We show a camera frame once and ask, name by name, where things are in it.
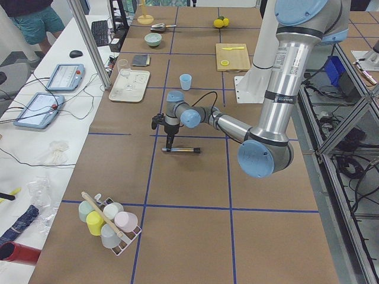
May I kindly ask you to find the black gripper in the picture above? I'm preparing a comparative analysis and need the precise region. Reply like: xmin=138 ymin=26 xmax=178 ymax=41
xmin=151 ymin=113 xmax=179 ymax=152

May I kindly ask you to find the steel muddler black tip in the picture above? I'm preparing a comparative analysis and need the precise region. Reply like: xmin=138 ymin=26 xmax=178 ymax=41
xmin=161 ymin=147 xmax=201 ymax=154

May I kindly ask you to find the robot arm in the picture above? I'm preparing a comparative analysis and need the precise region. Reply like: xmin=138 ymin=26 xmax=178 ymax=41
xmin=152 ymin=1 xmax=351 ymax=178

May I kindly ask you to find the light blue paper cup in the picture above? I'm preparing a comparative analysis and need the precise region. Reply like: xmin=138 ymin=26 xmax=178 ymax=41
xmin=179 ymin=73 xmax=192 ymax=91

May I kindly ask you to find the white plastic cup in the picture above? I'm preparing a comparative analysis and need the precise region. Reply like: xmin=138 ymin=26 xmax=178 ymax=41
xmin=103 ymin=202 xmax=124 ymax=221

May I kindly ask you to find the pink plastic cup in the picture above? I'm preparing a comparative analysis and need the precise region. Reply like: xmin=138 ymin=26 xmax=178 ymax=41
xmin=114 ymin=211 xmax=138 ymax=233

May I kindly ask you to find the green plastic cup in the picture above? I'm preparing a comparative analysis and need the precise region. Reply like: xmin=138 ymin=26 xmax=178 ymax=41
xmin=78 ymin=201 xmax=95 ymax=222

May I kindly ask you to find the yellow plastic cup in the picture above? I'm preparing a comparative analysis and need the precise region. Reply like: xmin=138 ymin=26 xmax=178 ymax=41
xmin=86 ymin=211 xmax=105 ymax=236

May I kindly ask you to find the grey plastic cup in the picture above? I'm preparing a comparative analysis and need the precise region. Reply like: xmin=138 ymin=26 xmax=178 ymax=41
xmin=101 ymin=224 xmax=121 ymax=249

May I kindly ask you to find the white bear tray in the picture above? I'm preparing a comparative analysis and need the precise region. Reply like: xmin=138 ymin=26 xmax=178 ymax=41
xmin=108 ymin=70 xmax=150 ymax=103

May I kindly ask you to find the grey folded cloth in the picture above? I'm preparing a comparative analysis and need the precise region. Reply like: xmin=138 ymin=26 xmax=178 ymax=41
xmin=132 ymin=54 xmax=150 ymax=67

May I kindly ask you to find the clear glass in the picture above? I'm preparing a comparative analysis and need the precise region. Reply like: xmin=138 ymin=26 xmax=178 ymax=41
xmin=117 ymin=59 xmax=131 ymax=79

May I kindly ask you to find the green bowl of ice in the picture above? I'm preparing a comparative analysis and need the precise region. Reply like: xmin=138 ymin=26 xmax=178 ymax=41
xmin=144 ymin=33 xmax=162 ymax=47

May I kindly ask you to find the bamboo cutting board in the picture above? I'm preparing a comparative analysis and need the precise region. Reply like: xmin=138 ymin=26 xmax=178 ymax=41
xmin=216 ymin=43 xmax=251 ymax=72

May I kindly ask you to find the yellow plastic knife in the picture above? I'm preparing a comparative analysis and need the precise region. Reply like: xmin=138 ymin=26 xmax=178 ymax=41
xmin=221 ymin=46 xmax=245 ymax=50

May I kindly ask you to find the steel ice scoop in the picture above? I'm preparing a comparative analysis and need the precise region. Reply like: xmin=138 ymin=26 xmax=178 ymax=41
xmin=150 ymin=23 xmax=176 ymax=33

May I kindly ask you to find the white cloth bag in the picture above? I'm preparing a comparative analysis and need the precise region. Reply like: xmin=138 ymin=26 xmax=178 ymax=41
xmin=38 ymin=140 xmax=69 ymax=166

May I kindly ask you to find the teach pendant tablet far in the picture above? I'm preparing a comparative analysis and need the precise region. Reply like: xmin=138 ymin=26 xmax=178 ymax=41
xmin=46 ymin=64 xmax=85 ymax=92

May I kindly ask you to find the teach pendant tablet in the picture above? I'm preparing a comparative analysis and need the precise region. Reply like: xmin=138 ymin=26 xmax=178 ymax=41
xmin=13 ymin=92 xmax=65 ymax=129
xmin=46 ymin=64 xmax=85 ymax=92

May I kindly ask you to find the yellow stand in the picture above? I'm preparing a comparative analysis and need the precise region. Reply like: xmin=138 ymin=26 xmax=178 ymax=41
xmin=137 ymin=0 xmax=154 ymax=25

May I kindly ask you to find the whole lemons pile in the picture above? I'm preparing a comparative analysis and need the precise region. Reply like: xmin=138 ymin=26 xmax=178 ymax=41
xmin=213 ymin=16 xmax=230 ymax=28

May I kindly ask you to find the black computer mouse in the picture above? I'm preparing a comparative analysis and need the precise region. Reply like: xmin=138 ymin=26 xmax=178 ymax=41
xmin=69 ymin=50 xmax=83 ymax=59

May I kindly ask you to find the black keyboard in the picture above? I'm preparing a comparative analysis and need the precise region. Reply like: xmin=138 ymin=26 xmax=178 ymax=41
xmin=91 ymin=20 xmax=110 ymax=47

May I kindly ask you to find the teach pendant tablet near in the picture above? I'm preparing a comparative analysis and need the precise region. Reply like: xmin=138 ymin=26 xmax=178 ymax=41
xmin=13 ymin=92 xmax=65 ymax=129

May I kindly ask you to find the clear plastic bag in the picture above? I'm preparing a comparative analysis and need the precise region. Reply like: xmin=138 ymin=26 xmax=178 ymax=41
xmin=27 ymin=173 xmax=61 ymax=236

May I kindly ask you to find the person in teal shorts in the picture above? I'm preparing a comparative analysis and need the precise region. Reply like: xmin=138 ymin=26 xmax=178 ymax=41
xmin=1 ymin=0 xmax=65 ymax=54

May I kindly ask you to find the blue storage bin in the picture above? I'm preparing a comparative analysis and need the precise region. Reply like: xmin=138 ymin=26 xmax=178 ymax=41
xmin=324 ymin=56 xmax=346 ymax=87

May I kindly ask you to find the red cylinder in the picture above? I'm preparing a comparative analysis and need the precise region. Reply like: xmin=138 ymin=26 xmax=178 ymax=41
xmin=1 ymin=241 xmax=41 ymax=266

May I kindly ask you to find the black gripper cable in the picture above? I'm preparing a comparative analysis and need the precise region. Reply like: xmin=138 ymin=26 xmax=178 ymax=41
xmin=189 ymin=91 xmax=219 ymax=131

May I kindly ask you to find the wooden rack handle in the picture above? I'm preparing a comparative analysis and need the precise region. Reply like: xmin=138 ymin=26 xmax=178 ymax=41
xmin=81 ymin=191 xmax=123 ymax=238

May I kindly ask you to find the white wire cup rack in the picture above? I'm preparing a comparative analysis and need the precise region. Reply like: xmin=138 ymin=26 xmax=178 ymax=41
xmin=94 ymin=193 xmax=142 ymax=256

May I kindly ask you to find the aluminium frame post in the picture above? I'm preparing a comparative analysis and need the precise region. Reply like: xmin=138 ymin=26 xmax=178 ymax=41
xmin=67 ymin=0 xmax=111 ymax=90

